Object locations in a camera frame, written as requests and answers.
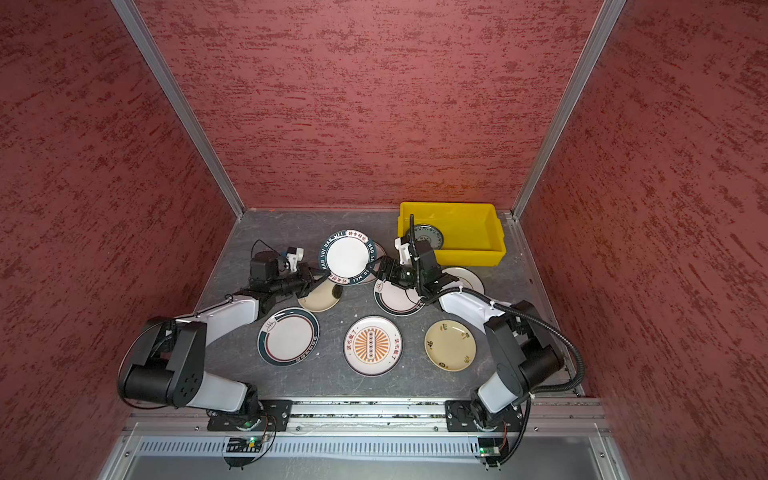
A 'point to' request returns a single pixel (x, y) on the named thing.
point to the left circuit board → (242, 451)
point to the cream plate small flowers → (450, 345)
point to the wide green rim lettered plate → (346, 254)
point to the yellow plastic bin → (473, 234)
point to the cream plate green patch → (323, 297)
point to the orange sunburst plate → (372, 346)
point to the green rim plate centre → (397, 300)
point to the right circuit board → (490, 452)
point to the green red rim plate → (288, 335)
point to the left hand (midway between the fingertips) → (331, 277)
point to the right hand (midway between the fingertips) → (371, 276)
